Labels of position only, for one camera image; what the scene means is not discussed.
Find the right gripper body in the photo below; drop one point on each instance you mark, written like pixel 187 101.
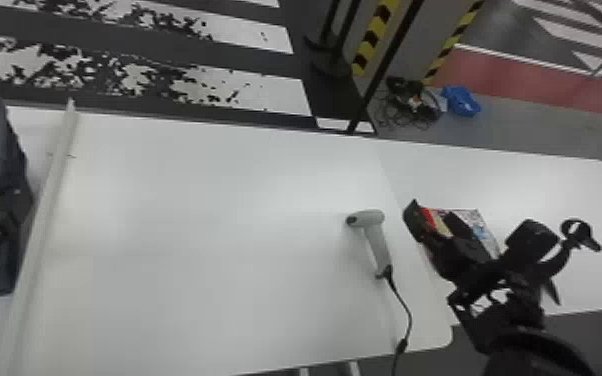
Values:
pixel 461 268

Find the hand scanner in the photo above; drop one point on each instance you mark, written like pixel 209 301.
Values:
pixel 374 236

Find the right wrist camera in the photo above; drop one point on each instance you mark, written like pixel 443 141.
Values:
pixel 532 240

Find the yellow black striped post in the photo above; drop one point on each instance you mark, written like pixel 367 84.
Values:
pixel 450 36
pixel 374 34

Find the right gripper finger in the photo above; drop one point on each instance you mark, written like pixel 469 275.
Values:
pixel 417 220
pixel 464 236

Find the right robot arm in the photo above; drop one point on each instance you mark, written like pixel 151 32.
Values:
pixel 516 330

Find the red and white snack packet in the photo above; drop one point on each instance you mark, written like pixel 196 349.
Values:
pixel 482 223

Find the blue box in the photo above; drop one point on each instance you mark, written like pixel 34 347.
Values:
pixel 461 101

